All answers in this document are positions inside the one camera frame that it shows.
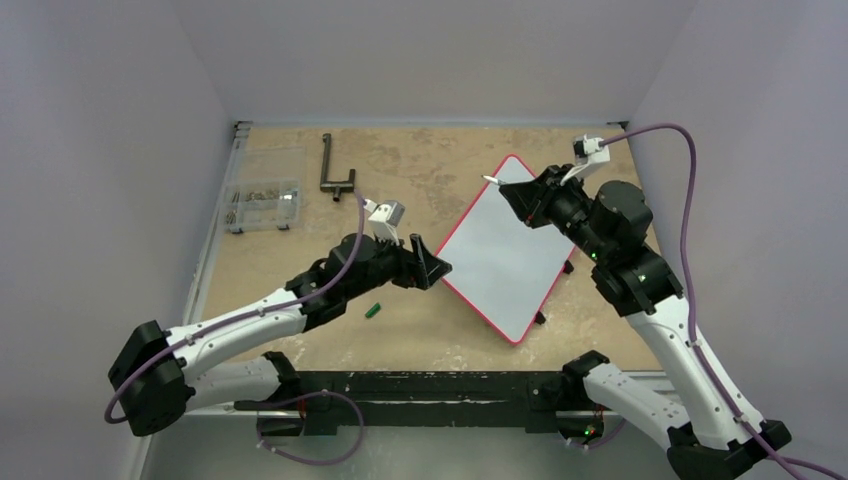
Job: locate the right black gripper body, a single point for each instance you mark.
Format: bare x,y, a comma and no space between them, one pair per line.
542,201

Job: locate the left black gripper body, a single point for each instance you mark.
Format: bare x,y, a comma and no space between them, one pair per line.
396,268

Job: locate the green marker cap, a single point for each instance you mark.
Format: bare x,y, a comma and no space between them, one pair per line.
373,310

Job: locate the pink framed whiteboard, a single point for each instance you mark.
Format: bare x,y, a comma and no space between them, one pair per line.
504,270

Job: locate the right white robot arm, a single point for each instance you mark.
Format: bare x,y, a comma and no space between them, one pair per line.
706,432

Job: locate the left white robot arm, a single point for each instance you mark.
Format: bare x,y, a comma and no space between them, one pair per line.
157,373

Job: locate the clear plastic screw box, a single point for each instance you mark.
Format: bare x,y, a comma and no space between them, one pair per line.
266,191

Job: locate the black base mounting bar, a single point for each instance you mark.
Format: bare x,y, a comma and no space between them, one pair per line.
320,402

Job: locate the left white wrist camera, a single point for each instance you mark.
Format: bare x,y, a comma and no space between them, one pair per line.
384,219

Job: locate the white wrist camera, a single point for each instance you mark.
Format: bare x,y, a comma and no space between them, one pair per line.
591,154
384,219

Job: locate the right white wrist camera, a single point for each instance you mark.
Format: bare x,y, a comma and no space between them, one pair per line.
591,154

